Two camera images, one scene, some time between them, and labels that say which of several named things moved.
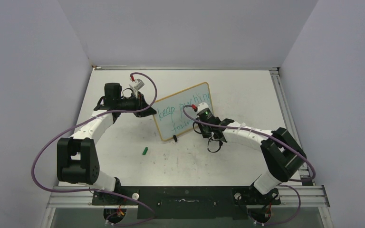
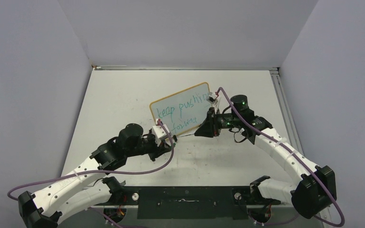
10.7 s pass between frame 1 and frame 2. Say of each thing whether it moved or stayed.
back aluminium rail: stayed
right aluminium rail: stayed
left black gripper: moved
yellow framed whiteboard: stayed
